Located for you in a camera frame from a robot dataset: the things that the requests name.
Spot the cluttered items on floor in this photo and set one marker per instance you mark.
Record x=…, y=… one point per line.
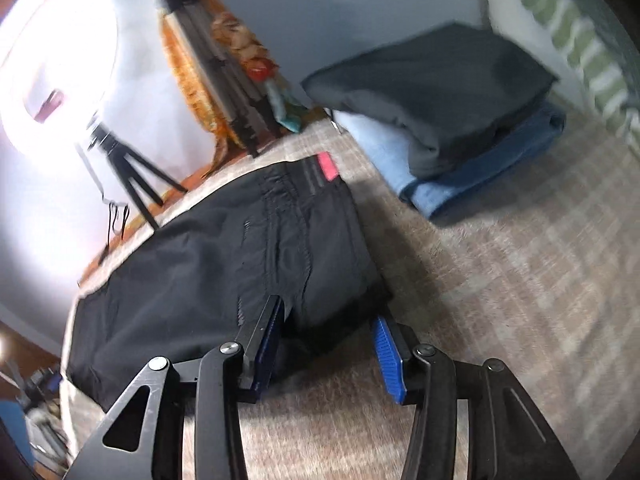
x=35, y=410

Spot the folded tripod with orange cloth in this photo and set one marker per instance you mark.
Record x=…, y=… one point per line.
x=220, y=65

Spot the green striped white pillow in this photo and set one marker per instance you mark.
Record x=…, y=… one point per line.
x=565, y=35

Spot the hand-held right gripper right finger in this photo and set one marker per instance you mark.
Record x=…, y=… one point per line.
x=387, y=360

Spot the dark grey folded garment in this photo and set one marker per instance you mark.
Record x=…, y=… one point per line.
x=440, y=92

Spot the black tripod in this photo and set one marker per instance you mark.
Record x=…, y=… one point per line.
x=125, y=170

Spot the black pants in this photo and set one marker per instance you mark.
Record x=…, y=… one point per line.
x=225, y=265

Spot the light blue folded garment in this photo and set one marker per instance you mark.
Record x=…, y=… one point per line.
x=377, y=147

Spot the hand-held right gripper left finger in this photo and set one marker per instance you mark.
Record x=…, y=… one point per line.
x=268, y=340

